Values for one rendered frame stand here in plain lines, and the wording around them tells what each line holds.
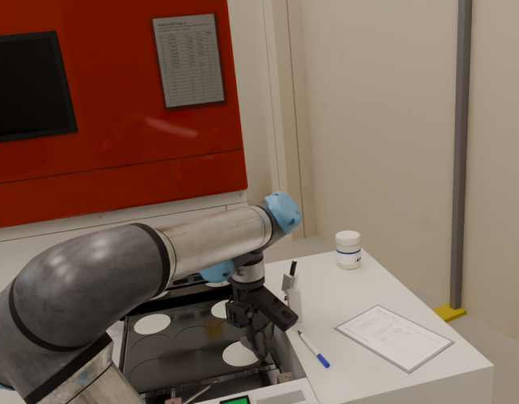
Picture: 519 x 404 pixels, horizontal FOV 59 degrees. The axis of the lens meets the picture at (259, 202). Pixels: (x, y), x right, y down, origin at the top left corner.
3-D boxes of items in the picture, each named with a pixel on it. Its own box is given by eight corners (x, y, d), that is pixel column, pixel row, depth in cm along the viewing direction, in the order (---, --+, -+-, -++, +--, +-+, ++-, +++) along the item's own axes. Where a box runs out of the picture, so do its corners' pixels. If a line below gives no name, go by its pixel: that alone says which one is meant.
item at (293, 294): (283, 313, 114) (278, 264, 110) (298, 309, 114) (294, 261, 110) (289, 325, 108) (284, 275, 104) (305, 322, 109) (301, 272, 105)
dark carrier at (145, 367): (130, 317, 133) (130, 316, 132) (246, 295, 138) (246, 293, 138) (121, 398, 100) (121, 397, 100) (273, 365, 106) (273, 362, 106)
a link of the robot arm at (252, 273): (270, 255, 101) (247, 270, 95) (272, 274, 102) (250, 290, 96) (243, 249, 105) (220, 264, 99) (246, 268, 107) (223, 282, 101)
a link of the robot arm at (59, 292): (42, 212, 44) (283, 177, 85) (-5, 266, 49) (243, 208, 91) (95, 320, 41) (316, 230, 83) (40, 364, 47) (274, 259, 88)
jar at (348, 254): (333, 261, 138) (331, 232, 135) (355, 257, 139) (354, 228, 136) (342, 272, 131) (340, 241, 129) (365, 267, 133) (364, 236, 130)
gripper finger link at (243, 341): (247, 353, 110) (243, 320, 107) (267, 361, 106) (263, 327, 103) (239, 361, 107) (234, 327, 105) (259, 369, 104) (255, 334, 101)
